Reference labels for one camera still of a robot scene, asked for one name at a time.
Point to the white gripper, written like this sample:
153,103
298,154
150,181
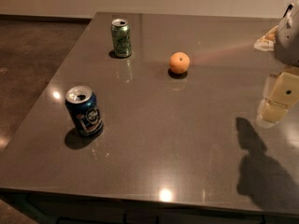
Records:
288,42

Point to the green soda can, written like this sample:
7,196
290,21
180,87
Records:
120,31

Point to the blue soda can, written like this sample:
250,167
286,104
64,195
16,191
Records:
81,104

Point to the crumpled snack bag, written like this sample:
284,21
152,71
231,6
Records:
267,41

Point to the orange fruit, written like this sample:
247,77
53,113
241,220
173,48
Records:
179,63

